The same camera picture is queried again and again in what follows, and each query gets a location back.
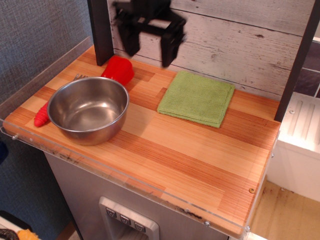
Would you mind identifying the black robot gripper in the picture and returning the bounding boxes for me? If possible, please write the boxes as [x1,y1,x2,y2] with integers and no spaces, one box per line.
[112,0,186,67]

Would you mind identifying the green towel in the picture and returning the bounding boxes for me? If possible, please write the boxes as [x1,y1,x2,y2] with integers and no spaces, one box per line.
[157,71,235,128]

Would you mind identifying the stainless steel bowl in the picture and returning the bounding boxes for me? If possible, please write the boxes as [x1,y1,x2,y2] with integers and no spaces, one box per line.
[47,77,130,146]

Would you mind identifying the clear acrylic table guard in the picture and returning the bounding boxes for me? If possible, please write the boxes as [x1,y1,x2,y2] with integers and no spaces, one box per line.
[3,114,280,239]

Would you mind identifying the grey toy cabinet front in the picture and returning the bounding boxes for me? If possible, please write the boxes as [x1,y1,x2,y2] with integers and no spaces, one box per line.
[45,153,229,240]

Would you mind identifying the silver dispenser panel with buttons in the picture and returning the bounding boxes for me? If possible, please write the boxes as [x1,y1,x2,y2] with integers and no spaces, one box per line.
[99,196,160,240]

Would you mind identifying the yellow object at corner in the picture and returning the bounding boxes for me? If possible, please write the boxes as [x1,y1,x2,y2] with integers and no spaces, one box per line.
[16,229,40,240]

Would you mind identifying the dark left shelf post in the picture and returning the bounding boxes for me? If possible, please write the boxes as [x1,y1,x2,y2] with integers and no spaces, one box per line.
[87,0,114,66]

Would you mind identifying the dark shelf post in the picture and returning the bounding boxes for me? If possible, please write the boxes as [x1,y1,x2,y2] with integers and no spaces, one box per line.
[274,0,320,122]
[87,0,114,66]

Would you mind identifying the red ribbed plastic handle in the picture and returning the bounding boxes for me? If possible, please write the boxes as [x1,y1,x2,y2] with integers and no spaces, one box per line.
[33,102,49,127]

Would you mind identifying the dark right shelf post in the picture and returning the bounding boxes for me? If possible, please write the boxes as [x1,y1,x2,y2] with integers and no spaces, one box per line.
[274,0,320,122]

